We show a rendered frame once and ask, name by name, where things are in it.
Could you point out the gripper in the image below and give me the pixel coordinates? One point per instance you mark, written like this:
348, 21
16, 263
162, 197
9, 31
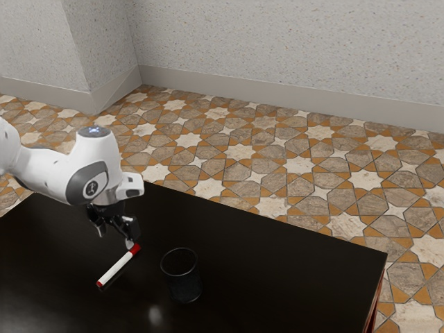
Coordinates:
110, 214

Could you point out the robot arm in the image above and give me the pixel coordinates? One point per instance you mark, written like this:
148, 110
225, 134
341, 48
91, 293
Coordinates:
52, 170

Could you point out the white marker with red cap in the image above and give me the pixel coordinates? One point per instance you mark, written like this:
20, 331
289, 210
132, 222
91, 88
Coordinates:
118, 265

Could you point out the black mesh pen holder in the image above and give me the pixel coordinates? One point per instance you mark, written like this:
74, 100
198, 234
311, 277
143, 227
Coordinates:
181, 275

